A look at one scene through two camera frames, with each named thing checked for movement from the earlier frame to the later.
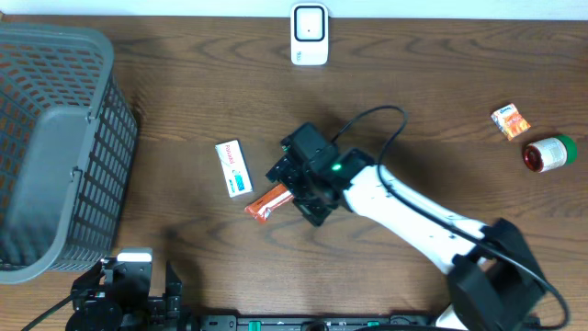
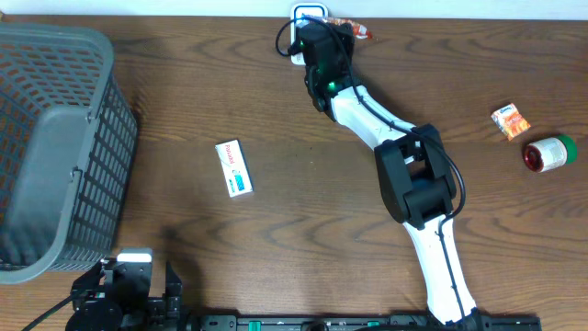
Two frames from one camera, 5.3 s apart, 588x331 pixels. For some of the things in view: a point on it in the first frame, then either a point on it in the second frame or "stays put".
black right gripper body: (302, 184) → (344, 38)
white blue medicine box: (234, 167) stays put
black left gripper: (164, 306) stays put
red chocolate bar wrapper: (259, 208) → (360, 31)
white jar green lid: (550, 154) stays put
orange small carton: (510, 120) stays put
